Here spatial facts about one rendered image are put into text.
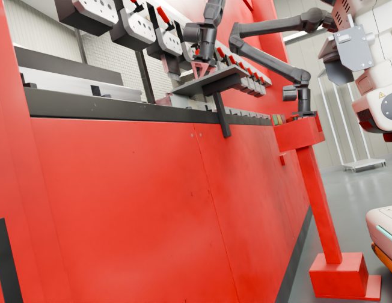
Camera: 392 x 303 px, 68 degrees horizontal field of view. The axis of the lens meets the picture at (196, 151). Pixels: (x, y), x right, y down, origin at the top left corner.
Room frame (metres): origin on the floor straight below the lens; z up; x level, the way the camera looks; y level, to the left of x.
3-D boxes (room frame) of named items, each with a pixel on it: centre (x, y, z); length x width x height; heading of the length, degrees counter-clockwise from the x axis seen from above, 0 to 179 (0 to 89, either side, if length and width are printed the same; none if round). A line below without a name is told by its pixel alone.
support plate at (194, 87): (1.11, -0.12, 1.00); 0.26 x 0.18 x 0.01; 64
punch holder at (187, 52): (1.34, -0.07, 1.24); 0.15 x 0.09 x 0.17; 154
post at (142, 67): (2.38, 0.25, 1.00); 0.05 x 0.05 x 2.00; 64
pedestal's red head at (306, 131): (1.35, -0.49, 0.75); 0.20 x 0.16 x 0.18; 145
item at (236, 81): (1.10, -0.16, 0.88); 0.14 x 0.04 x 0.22; 64
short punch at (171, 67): (1.18, 0.01, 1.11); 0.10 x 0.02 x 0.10; 154
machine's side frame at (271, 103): (3.30, -0.83, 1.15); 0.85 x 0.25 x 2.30; 64
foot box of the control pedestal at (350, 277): (1.33, -0.51, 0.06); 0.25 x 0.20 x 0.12; 55
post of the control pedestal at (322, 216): (1.35, -0.49, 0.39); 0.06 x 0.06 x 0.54; 55
